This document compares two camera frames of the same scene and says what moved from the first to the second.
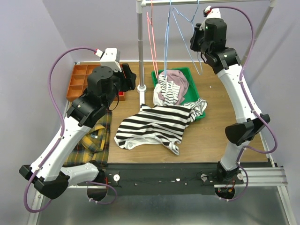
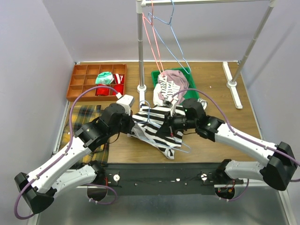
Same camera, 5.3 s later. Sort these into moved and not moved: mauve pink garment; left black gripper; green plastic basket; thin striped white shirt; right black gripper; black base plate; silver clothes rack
Moved: right black gripper; left black gripper
Not moved: black base plate; thin striped white shirt; green plastic basket; silver clothes rack; mauve pink garment
